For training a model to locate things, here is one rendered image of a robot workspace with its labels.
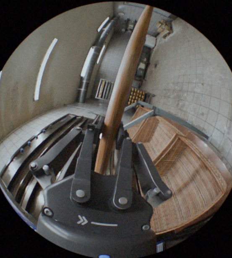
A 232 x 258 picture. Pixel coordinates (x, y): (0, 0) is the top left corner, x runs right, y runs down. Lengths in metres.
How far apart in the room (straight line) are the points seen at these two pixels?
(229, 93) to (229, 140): 0.56
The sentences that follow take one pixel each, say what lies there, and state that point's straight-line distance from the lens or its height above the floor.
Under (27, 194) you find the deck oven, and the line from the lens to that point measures 0.76.
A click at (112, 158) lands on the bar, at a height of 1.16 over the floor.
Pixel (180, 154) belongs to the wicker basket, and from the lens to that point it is 0.78.
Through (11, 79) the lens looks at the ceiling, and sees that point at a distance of 1.47.
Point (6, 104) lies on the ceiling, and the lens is 1.46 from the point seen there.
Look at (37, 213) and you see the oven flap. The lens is 0.69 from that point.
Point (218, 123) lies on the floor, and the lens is 1.30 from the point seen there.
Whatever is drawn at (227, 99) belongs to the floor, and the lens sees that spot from 1.38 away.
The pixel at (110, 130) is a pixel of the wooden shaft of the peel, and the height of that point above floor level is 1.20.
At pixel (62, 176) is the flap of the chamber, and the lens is 0.55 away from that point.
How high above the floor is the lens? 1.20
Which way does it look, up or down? 6 degrees down
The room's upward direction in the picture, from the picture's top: 76 degrees counter-clockwise
